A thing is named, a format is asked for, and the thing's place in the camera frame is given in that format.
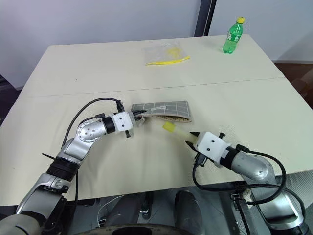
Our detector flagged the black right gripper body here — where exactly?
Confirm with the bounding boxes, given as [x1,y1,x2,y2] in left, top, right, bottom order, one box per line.
[194,152,209,168]

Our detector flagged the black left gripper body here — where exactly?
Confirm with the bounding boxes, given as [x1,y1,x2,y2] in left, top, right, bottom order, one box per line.
[124,112,138,139]

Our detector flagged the yellow highlighter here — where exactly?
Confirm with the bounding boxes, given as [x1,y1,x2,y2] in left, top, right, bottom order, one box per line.
[161,122,197,143]

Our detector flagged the grey grid pouch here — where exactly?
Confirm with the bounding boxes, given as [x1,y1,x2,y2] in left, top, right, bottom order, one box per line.
[130,100,193,123]

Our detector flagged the clear yellow-zip plastic bag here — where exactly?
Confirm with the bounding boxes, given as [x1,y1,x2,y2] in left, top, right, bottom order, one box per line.
[141,41,191,67]

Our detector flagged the dark rounded shape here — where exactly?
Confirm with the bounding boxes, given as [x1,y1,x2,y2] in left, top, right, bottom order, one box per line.
[174,190,203,232]

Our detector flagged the black round base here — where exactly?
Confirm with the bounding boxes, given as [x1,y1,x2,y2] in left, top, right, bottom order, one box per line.
[79,223,198,235]

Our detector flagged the green soda bottle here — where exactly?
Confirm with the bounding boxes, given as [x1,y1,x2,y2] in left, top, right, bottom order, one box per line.
[222,16,246,55]

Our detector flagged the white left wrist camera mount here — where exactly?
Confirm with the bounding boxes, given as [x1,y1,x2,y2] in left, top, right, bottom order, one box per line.
[112,111,136,134]

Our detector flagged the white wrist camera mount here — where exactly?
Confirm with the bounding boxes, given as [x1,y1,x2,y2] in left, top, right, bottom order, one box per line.
[192,131,232,169]
[112,111,136,134]

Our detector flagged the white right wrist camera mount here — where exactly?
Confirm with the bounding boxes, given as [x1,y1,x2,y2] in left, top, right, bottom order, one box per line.
[192,131,232,169]

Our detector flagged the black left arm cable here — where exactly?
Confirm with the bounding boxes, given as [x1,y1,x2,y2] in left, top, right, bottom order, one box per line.
[64,97,126,147]

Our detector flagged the black metal frame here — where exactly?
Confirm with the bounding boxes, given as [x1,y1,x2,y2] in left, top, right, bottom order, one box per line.
[230,192,255,235]

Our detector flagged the thin white cable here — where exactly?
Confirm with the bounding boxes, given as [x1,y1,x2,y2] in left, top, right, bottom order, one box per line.
[96,195,123,227]

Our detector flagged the black vertical post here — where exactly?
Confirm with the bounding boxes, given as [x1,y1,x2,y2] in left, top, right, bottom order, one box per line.
[194,0,216,38]

